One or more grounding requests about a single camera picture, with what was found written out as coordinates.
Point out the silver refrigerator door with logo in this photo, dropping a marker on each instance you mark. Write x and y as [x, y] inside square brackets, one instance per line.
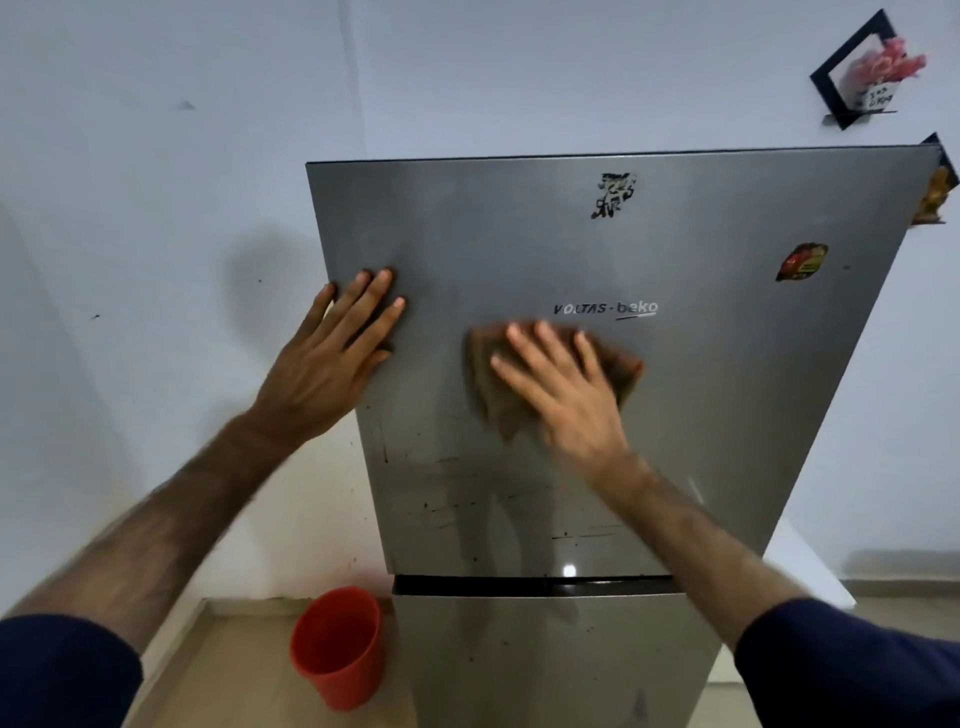
[712, 375]

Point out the dark blue right sleeve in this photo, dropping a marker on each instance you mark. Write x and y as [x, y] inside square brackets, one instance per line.
[847, 667]

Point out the dark blue sleeve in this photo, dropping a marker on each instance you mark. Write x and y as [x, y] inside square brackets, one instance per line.
[847, 667]
[60, 675]

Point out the person's left hand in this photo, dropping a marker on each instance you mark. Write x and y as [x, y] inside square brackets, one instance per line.
[322, 375]

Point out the person's right hand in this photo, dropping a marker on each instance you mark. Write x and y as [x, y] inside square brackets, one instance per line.
[581, 416]

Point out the golden idol figurine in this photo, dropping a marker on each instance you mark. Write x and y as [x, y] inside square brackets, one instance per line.
[936, 199]

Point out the person's left forearm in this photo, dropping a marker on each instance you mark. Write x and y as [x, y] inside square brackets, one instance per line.
[165, 517]

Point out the red plastic bucket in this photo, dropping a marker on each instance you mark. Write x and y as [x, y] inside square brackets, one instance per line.
[337, 652]

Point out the grey refrigerator cabinet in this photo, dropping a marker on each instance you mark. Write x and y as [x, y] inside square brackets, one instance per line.
[465, 585]

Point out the brown checked cloth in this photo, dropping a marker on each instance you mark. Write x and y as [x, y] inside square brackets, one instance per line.
[495, 397]

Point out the pink flowers in white pot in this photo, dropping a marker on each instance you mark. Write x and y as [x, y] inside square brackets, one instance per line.
[885, 71]

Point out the black diamond shelf with idol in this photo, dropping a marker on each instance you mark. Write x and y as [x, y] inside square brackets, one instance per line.
[946, 154]

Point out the person's right forearm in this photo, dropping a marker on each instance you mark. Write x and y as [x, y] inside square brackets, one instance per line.
[697, 547]

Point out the plain silver refrigerator door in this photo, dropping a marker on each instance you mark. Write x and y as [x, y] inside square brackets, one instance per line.
[540, 667]

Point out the dark blue left sleeve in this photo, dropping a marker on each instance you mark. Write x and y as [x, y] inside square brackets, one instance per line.
[60, 675]

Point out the small white cabinet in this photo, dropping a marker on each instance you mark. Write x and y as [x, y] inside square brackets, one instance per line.
[810, 577]

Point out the red fridge magnet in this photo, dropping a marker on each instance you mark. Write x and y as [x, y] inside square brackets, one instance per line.
[802, 262]

